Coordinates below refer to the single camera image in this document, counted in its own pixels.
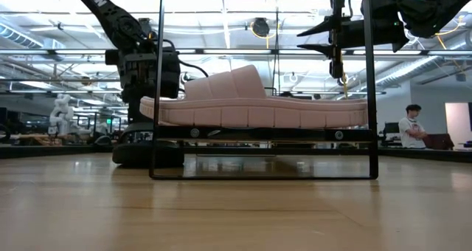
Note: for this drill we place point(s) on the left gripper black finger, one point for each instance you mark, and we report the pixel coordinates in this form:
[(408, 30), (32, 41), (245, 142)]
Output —
[(138, 110)]

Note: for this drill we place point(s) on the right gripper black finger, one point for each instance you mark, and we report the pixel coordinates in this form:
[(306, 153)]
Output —
[(324, 26), (324, 49)]

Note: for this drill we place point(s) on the black rubber slide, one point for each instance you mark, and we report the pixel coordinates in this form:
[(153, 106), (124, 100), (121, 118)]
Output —
[(132, 155)]

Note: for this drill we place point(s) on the pink rubber slide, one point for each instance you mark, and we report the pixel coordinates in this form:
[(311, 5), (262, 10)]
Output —
[(258, 114)]

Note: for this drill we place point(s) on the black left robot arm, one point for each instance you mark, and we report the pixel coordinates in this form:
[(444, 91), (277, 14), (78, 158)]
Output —
[(110, 14)]

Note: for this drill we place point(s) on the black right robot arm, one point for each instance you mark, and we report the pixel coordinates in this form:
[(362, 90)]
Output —
[(424, 11)]

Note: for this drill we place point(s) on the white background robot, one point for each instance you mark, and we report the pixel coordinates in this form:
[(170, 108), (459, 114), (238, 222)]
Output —
[(60, 114)]

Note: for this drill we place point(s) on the dark computer monitor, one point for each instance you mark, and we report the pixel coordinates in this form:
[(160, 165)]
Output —
[(391, 128)]

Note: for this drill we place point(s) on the person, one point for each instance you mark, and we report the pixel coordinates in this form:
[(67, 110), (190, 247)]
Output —
[(409, 129)]

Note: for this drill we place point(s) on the dark red laptop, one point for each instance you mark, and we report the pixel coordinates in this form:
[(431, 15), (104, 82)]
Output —
[(439, 142)]

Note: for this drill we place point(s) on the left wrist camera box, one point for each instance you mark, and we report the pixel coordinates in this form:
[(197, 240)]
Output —
[(113, 57)]

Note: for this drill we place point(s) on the black frame wooden shelf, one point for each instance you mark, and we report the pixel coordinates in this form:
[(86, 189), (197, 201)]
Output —
[(258, 134)]

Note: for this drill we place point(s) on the white wall panel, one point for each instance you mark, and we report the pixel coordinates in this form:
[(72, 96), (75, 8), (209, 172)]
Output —
[(457, 123)]

